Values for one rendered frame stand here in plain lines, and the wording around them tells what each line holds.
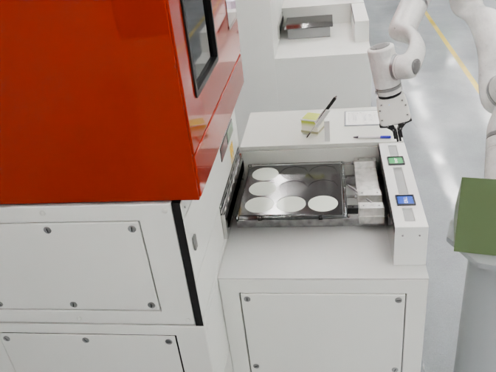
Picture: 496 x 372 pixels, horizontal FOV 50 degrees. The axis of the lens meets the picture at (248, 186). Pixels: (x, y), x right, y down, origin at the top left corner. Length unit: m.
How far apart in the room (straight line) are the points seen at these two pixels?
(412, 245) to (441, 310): 1.15
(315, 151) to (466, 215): 0.66
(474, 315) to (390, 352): 0.33
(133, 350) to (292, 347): 0.52
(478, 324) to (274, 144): 0.96
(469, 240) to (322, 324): 0.51
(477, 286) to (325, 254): 0.51
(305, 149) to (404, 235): 0.63
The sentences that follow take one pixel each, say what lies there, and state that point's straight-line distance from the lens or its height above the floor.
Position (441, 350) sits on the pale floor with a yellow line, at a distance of 2.60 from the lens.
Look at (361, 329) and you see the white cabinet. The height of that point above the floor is 0.61.
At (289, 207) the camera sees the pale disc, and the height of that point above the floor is 0.90.
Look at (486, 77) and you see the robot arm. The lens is 1.96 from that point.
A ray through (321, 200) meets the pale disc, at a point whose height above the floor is 0.90.
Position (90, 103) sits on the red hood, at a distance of 1.24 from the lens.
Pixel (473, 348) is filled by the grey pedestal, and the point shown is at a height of 0.39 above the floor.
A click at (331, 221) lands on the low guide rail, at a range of 1.84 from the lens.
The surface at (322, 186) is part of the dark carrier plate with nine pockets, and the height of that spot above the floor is 0.90.
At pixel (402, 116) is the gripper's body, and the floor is 1.14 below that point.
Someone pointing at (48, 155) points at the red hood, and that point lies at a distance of 1.34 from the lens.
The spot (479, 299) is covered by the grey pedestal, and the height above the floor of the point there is 0.61.
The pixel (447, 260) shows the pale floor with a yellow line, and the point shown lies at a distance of 3.07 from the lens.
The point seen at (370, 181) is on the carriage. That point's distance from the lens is 1.98.
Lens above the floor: 1.88
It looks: 30 degrees down
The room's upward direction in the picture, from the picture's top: 7 degrees counter-clockwise
